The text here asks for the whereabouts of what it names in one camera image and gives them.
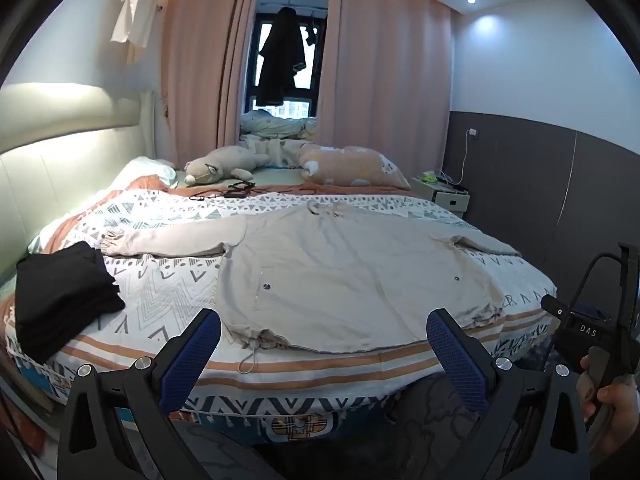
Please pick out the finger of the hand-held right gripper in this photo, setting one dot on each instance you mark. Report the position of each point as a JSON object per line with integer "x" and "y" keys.
{"x": 552, "y": 304}

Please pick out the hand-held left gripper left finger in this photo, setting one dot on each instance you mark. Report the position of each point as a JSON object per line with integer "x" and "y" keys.
{"x": 192, "y": 355}

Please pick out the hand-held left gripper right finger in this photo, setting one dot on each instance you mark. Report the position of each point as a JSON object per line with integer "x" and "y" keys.
{"x": 457, "y": 360}

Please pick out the beige jacket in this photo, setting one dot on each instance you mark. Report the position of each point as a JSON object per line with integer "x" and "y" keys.
{"x": 350, "y": 280}

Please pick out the folded black clothes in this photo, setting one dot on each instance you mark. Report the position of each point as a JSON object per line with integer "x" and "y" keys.
{"x": 60, "y": 300}

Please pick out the person's right hand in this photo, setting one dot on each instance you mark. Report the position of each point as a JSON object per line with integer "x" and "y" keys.
{"x": 617, "y": 410}

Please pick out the patterned white orange blanket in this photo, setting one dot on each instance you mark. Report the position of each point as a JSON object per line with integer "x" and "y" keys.
{"x": 165, "y": 280}

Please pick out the person's grey patterned clothing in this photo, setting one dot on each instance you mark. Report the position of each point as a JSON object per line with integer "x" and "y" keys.
{"x": 360, "y": 440}

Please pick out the pale nightstand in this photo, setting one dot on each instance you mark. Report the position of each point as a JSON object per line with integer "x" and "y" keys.
{"x": 450, "y": 202}

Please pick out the white pillow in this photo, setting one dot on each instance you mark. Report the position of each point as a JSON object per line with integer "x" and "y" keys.
{"x": 145, "y": 167}

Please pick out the beige plush toy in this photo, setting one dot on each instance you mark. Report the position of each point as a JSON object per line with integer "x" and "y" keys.
{"x": 220, "y": 162}

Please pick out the pale green bed sheet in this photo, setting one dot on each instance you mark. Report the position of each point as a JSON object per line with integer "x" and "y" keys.
{"x": 280, "y": 177}

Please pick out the white padded headboard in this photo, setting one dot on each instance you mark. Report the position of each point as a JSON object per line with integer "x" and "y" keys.
{"x": 60, "y": 170}

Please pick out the pale printed quilt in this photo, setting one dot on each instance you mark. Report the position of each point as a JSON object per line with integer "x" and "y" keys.
{"x": 275, "y": 125}

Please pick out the pink curtain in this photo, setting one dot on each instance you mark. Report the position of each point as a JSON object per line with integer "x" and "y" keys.
{"x": 200, "y": 60}
{"x": 390, "y": 70}

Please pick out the dark framed window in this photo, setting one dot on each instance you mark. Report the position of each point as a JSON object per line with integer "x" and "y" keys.
{"x": 310, "y": 85}

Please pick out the hanging black coat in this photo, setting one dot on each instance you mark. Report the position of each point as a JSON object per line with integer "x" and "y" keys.
{"x": 280, "y": 60}

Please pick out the hanging white garment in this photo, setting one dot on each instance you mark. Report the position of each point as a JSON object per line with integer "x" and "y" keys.
{"x": 137, "y": 10}

